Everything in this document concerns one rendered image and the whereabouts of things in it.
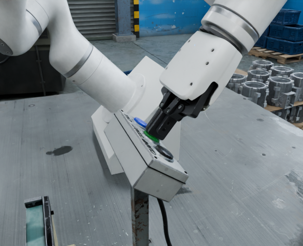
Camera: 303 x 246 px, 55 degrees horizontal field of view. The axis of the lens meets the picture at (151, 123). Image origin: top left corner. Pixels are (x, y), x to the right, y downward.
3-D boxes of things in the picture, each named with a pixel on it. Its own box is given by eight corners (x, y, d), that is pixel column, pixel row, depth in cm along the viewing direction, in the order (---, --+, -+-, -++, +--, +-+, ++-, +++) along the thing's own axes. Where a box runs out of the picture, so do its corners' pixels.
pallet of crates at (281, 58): (314, 58, 516) (326, 11, 481) (283, 64, 482) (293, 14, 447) (262, 46, 611) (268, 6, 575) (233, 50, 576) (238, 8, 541)
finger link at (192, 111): (213, 62, 41) (184, 75, 45) (207, 109, 38) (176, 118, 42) (218, 66, 42) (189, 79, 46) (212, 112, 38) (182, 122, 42)
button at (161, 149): (170, 169, 41) (177, 159, 41) (154, 161, 40) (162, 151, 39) (162, 158, 44) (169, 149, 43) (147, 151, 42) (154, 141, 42)
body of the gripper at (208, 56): (191, 16, 45) (150, 75, 47) (230, 25, 36) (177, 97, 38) (221, 43, 49) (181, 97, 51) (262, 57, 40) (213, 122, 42)
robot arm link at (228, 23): (199, 2, 44) (188, 19, 44) (234, 8, 37) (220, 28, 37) (232, 34, 48) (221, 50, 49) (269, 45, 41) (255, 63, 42)
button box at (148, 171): (170, 204, 41) (192, 175, 40) (131, 189, 37) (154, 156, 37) (132, 145, 55) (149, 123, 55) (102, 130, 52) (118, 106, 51)
